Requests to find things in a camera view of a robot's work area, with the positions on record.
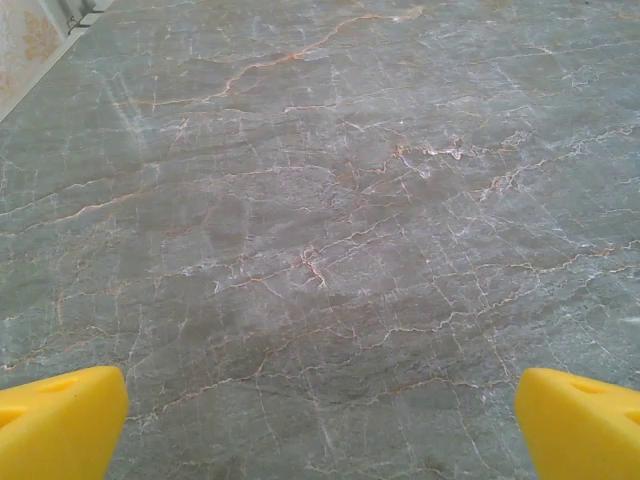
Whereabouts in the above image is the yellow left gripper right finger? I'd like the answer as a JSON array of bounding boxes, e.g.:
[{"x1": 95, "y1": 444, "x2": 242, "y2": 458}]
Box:
[{"x1": 514, "y1": 366, "x2": 640, "y2": 480}]

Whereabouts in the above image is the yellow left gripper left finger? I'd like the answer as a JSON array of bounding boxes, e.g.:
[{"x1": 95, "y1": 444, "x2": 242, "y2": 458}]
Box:
[{"x1": 0, "y1": 365, "x2": 131, "y2": 480}]

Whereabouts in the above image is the aluminium frame corner post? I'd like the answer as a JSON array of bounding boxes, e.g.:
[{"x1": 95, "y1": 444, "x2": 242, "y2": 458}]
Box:
[{"x1": 55, "y1": 0, "x2": 109, "y2": 36}]

